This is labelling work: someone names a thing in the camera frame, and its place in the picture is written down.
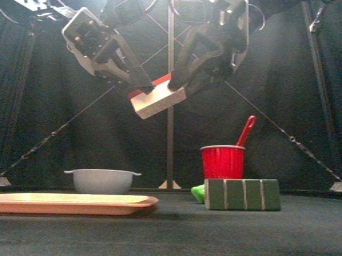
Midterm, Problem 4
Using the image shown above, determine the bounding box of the metal frame pole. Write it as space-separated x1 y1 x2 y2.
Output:
157 0 182 191

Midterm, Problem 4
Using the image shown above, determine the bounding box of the dark side frame pole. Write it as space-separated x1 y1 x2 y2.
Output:
300 0 340 174

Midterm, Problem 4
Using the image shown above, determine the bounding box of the orange wooden tray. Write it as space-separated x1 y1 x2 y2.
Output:
0 192 160 217

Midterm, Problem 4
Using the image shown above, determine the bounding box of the bright green toy vegetable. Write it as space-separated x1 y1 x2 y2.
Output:
189 184 207 204

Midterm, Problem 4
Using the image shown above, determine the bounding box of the red plastic cup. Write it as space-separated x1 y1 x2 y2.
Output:
198 144 247 180

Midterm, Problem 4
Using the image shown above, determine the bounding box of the grey bowl with handles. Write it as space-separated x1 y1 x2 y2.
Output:
62 168 142 195

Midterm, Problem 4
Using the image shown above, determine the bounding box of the diagonal brace wire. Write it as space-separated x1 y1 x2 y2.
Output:
224 80 342 183
0 84 117 177

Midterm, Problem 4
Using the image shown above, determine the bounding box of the red plastic spoon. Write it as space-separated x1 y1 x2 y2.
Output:
235 114 259 148

